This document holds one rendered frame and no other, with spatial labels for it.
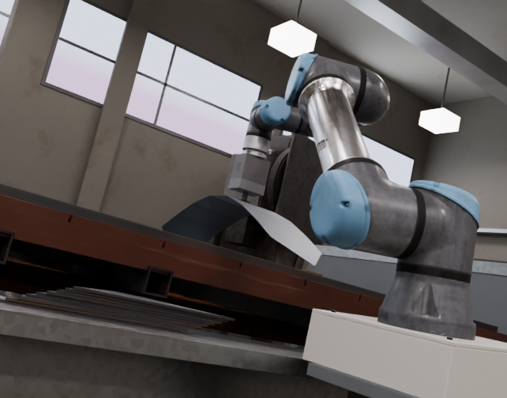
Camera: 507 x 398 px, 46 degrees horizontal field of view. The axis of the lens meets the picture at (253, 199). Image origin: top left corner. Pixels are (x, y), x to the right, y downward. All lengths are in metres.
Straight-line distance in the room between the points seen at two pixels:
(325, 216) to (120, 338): 0.35
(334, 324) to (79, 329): 0.41
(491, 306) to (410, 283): 1.13
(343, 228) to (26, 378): 0.52
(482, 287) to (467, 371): 1.25
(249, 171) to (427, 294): 0.85
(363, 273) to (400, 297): 1.45
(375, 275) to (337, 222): 1.49
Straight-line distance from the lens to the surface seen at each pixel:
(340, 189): 0.90
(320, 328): 1.02
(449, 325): 0.95
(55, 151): 7.83
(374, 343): 0.93
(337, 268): 2.51
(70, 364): 1.01
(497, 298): 2.08
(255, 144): 1.71
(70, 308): 0.90
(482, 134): 11.22
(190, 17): 8.93
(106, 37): 8.27
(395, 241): 0.93
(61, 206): 1.06
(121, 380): 1.06
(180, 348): 0.91
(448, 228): 0.97
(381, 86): 1.31
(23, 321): 0.80
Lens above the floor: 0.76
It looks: 9 degrees up
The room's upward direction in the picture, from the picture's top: 13 degrees clockwise
